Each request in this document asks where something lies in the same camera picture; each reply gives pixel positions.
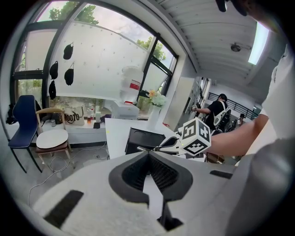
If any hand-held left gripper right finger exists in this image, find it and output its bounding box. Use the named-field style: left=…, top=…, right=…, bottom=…
left=148, top=152, right=194, bottom=231

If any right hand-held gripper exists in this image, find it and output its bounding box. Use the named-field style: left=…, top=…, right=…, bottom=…
left=153, top=117, right=212, bottom=158

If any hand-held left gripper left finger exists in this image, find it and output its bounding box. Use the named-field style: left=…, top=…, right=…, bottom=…
left=108, top=152, right=151, bottom=204

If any black container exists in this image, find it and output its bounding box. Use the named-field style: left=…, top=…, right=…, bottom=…
left=124, top=126, right=167, bottom=155

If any person's right forearm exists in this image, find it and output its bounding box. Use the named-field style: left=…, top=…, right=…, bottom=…
left=206, top=113, right=270, bottom=156

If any white vase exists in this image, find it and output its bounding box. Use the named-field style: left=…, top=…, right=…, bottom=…
left=147, top=105, right=162, bottom=131

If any brown bag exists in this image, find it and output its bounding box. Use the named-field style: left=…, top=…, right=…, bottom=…
left=206, top=152, right=226, bottom=165

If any white cabinet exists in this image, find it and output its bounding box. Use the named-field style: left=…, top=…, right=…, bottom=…
left=164, top=77, right=196, bottom=132

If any flower bouquet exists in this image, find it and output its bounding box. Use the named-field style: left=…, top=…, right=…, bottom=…
left=146, top=89, right=168, bottom=108

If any white stacked box red label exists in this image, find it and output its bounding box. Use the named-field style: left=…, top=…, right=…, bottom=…
left=119, top=65, right=145, bottom=105

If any beige printed tote bag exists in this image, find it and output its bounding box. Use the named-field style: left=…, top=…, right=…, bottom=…
left=63, top=106, right=86, bottom=126

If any white round seat pad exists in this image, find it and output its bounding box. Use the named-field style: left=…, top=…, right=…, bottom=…
left=36, top=129, right=69, bottom=149

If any black railing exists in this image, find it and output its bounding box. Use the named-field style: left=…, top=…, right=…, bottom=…
left=208, top=91, right=263, bottom=121

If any wooden chair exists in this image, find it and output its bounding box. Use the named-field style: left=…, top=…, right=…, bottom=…
left=35, top=107, right=73, bottom=171

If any white pegboard panel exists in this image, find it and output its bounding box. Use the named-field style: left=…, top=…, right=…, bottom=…
left=55, top=21, right=148, bottom=102

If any blue chair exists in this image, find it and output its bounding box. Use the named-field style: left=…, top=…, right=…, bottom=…
left=8, top=94, right=43, bottom=174

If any black cap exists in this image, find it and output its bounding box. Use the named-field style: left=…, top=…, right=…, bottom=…
left=63, top=42, right=75, bottom=60
left=48, top=80, right=57, bottom=100
left=64, top=63, right=75, bottom=86
left=49, top=60, right=59, bottom=80

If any person's white t-shirt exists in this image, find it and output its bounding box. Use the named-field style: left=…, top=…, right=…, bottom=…
left=261, top=43, right=295, bottom=148

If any black backpack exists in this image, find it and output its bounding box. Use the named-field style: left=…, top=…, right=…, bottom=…
left=6, top=103, right=17, bottom=125

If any rectangular ceiling light panel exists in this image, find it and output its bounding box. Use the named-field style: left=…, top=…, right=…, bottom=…
left=248, top=22, right=270, bottom=65

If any white floor cable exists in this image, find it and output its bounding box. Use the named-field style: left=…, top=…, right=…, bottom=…
left=27, top=140, right=111, bottom=208

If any black window frame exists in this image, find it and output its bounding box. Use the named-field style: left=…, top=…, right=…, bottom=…
left=9, top=0, right=180, bottom=120

